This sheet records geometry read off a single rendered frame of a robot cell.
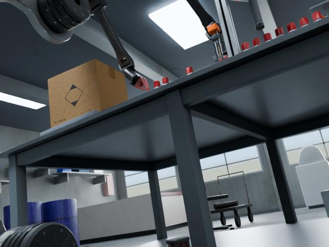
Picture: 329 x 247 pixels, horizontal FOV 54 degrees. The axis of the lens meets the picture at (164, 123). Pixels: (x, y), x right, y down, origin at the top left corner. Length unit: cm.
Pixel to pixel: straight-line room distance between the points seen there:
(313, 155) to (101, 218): 549
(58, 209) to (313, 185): 544
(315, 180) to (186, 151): 706
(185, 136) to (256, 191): 858
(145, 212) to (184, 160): 714
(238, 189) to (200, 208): 869
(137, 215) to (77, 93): 695
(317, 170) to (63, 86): 702
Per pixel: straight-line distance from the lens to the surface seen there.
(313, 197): 807
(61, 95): 160
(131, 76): 184
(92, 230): 920
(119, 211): 863
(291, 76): 131
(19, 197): 178
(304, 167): 809
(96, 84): 147
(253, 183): 965
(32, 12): 119
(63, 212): 590
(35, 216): 563
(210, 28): 156
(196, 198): 107
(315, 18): 152
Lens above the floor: 39
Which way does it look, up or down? 16 degrees up
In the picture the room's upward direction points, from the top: 10 degrees counter-clockwise
